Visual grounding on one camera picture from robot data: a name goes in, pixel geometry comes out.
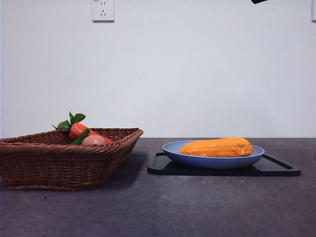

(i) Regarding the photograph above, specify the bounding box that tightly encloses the yellow orange corn cob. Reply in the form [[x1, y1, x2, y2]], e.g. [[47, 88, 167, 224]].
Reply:
[[177, 137, 253, 158]]

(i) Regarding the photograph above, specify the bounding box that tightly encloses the blue round plate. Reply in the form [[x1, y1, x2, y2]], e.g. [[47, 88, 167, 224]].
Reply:
[[161, 140, 266, 170]]

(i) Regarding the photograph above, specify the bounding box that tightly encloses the brown wicker basket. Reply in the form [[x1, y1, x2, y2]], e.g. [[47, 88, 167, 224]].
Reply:
[[0, 127, 144, 191]]

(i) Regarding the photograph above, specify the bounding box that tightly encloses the black rectangular tray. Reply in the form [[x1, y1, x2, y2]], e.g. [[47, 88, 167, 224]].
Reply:
[[147, 152, 302, 177]]

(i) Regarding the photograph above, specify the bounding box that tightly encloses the brown egg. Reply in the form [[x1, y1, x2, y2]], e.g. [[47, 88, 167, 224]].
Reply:
[[81, 135, 108, 147]]

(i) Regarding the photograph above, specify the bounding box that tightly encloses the orange toy carrot with leaves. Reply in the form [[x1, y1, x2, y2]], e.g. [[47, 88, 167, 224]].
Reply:
[[51, 111, 114, 145]]

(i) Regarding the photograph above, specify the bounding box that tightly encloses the green vegetable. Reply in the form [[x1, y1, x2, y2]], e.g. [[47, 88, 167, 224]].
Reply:
[[70, 127, 91, 146]]

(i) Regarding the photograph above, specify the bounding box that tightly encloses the white wall socket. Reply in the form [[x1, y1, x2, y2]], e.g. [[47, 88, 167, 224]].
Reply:
[[92, 0, 116, 23]]

